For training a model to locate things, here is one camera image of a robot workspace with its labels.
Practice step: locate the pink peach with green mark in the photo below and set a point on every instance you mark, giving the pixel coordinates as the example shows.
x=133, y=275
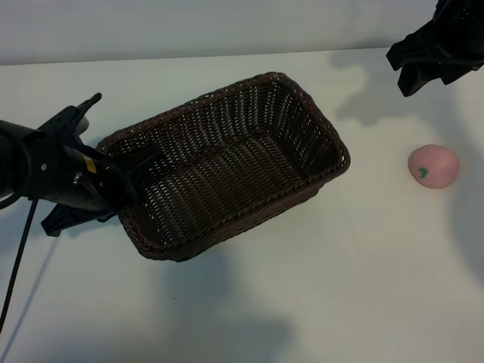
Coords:
x=435, y=166

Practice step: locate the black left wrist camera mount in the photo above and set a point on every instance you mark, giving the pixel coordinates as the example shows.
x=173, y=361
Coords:
x=62, y=119

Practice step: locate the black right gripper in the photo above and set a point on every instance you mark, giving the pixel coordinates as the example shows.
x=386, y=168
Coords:
x=453, y=34

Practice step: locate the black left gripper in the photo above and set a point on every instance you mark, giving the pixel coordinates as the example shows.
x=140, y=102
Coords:
x=56, y=170

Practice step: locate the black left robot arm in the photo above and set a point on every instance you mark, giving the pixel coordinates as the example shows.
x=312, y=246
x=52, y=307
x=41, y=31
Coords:
x=9, y=159

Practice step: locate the dark brown woven basket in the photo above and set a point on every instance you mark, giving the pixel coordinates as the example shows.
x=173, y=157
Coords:
x=234, y=166

